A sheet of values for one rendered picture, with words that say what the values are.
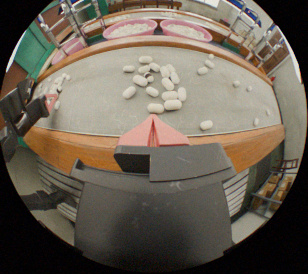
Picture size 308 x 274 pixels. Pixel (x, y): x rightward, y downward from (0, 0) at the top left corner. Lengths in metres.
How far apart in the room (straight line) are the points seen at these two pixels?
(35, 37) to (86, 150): 0.98
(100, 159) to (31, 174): 1.67
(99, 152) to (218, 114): 0.29
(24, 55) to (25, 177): 1.40
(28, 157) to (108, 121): 1.64
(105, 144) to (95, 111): 0.09
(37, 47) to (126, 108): 0.96
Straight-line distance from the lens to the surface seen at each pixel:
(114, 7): 3.00
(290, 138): 4.56
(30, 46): 1.00
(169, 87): 0.22
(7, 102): 0.32
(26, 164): 1.77
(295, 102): 4.43
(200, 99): 0.25
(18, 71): 0.92
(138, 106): 0.21
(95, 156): 0.21
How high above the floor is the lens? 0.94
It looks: 76 degrees down
